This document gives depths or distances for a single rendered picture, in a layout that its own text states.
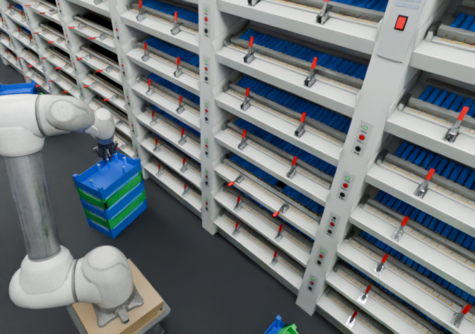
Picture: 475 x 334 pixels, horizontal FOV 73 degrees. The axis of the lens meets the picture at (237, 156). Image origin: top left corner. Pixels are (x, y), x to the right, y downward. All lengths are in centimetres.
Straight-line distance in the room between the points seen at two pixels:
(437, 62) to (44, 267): 132
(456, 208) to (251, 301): 108
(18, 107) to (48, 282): 59
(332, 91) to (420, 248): 58
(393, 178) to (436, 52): 39
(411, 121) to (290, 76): 41
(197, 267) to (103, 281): 71
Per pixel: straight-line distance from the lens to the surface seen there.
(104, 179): 197
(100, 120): 162
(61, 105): 108
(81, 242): 212
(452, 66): 93
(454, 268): 124
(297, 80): 114
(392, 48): 95
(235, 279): 184
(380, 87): 99
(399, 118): 103
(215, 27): 132
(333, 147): 117
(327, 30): 103
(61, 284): 134
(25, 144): 116
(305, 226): 142
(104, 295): 135
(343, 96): 107
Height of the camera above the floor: 156
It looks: 37 degrees down
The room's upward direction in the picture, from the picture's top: 4 degrees clockwise
